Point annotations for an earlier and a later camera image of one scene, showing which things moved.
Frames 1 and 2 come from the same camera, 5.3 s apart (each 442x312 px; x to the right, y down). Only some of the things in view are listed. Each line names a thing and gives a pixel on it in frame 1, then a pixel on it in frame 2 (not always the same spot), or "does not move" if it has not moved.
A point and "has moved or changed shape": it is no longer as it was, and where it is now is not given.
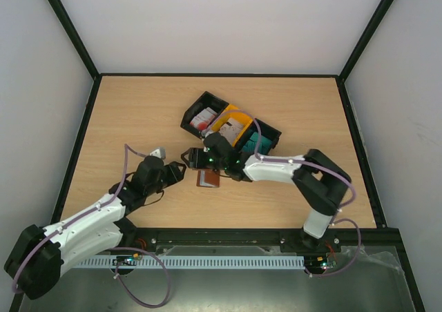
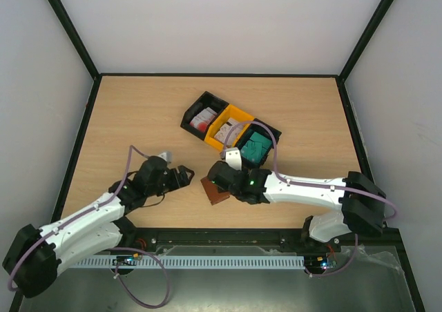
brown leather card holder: [208, 178] has moved or changed shape
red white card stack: [201, 120] does not move
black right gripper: [197, 158] to [217, 175]
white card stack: [231, 130] does not move
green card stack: [257, 143] does not move
